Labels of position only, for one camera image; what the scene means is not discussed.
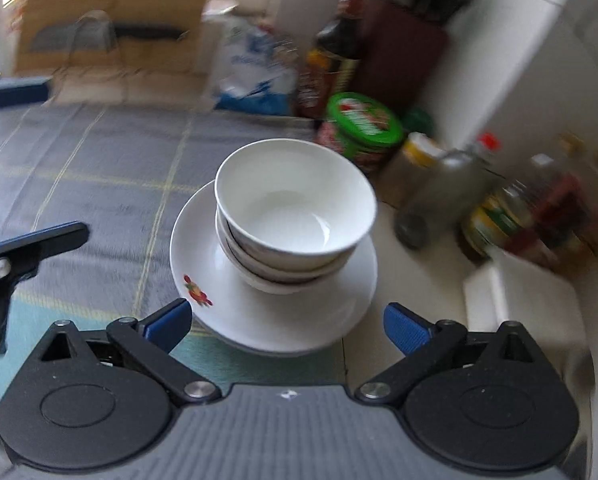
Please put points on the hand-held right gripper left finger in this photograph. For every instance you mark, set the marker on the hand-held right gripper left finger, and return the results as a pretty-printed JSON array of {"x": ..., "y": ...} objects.
[{"x": 169, "y": 325}]

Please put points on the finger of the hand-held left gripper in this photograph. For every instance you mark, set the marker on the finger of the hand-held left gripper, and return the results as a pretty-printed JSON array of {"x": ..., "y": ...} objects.
[
  {"x": 29, "y": 250},
  {"x": 14, "y": 92}
]

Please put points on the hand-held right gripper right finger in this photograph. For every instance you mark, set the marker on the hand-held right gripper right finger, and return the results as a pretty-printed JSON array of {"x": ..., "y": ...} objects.
[{"x": 406, "y": 331}]

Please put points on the white plate with flower print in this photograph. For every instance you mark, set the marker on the white plate with flower print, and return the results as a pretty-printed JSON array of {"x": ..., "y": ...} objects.
[{"x": 279, "y": 320}]

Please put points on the white bowl with pink flowers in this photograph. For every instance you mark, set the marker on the white bowl with pink flowers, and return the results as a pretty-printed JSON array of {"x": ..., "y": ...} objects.
[
  {"x": 294, "y": 195},
  {"x": 279, "y": 271},
  {"x": 279, "y": 287}
]

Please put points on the grey checked towel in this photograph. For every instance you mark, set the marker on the grey checked towel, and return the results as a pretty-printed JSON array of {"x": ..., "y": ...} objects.
[{"x": 104, "y": 160}]

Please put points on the white plastic box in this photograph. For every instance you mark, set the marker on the white plastic box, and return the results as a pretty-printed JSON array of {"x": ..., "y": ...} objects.
[{"x": 524, "y": 300}]

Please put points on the clear bottle with red cap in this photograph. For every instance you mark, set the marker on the clear bottle with red cap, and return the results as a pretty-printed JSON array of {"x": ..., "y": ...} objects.
[{"x": 439, "y": 195}]

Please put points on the cooking oil bottle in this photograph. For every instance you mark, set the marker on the cooking oil bottle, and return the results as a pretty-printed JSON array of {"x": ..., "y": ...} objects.
[{"x": 499, "y": 220}]

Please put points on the yellow-lidded spice jar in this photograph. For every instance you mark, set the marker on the yellow-lidded spice jar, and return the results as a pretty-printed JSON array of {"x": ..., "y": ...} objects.
[{"x": 409, "y": 170}]

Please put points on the dark green jar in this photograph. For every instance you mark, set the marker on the dark green jar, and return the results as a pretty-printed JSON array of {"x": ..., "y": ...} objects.
[{"x": 418, "y": 122}]

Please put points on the green-lidded sauce jar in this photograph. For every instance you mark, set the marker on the green-lidded sauce jar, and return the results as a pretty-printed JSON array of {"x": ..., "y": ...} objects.
[{"x": 364, "y": 125}]

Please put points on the white and blue salt bag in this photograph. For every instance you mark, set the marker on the white and blue salt bag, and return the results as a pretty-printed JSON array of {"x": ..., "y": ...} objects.
[{"x": 249, "y": 70}]

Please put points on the dark soy sauce bottle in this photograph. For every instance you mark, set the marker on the dark soy sauce bottle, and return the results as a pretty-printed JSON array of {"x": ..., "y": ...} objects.
[{"x": 329, "y": 75}]

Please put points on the brown knife block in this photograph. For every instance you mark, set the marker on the brown knife block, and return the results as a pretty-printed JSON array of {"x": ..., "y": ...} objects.
[{"x": 399, "y": 55}]

